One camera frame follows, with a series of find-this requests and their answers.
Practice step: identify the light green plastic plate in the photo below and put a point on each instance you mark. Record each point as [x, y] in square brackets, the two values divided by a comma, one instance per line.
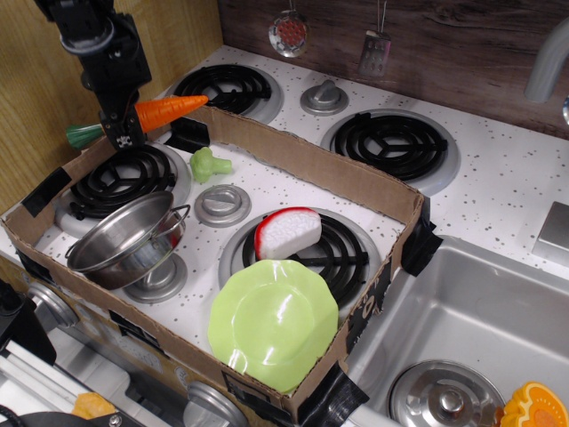
[273, 321]

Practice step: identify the orange toy fruit half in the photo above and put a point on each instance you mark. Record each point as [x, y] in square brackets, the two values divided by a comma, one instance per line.
[535, 404]

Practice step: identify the back right black burner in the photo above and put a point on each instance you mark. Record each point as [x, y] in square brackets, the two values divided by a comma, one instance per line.
[407, 148]

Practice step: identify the silver oven dial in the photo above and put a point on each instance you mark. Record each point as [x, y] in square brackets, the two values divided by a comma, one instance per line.
[51, 310]
[209, 408]

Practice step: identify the green toy broccoli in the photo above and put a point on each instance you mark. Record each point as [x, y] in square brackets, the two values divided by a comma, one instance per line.
[204, 165]

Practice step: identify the yellow toy piece bottom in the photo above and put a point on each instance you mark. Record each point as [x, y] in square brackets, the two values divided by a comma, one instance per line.
[92, 405]

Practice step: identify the hanging metal strainer spoon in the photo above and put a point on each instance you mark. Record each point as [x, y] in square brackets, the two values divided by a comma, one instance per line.
[288, 33]

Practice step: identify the front right black burner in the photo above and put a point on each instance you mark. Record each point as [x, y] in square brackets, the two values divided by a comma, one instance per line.
[339, 257]

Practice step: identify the front left black burner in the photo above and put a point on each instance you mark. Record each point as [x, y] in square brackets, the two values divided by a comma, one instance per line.
[122, 178]

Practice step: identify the silver knob centre front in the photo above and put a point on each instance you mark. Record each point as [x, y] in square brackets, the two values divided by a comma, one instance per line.
[222, 206]

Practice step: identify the silver sink basin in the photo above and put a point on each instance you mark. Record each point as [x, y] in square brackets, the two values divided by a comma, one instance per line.
[507, 321]

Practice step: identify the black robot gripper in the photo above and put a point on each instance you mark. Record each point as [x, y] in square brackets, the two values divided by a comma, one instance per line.
[108, 46]

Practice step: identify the hanging metal grater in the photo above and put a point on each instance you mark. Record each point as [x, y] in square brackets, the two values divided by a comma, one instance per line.
[375, 53]

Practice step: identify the red white toy cheese wedge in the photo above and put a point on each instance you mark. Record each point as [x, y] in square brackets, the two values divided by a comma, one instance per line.
[286, 232]

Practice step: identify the grey faucet handle block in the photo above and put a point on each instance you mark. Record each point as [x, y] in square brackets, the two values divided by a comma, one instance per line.
[552, 241]

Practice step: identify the silver pot lid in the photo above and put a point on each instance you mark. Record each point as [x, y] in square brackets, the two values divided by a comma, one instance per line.
[443, 393]

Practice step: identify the stainless steel pot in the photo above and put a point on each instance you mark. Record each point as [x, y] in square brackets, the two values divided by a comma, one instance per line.
[131, 243]

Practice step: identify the grey faucet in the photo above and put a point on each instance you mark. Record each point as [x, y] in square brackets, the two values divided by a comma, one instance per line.
[548, 64]

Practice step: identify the silver oven dial front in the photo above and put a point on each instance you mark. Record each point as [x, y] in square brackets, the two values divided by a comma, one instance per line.
[209, 408]

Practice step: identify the silver oven dial left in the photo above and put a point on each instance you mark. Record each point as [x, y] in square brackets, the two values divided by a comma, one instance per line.
[51, 310]

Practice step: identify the orange toy carrot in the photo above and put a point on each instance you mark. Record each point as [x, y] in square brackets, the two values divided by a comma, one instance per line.
[152, 115]

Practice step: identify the silver knob back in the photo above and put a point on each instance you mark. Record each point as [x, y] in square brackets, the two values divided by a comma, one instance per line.
[323, 100]

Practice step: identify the silver knob under pot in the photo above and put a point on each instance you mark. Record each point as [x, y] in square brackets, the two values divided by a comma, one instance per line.
[160, 284]

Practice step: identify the black device at left edge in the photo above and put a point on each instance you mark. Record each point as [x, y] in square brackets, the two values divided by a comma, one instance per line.
[20, 324]

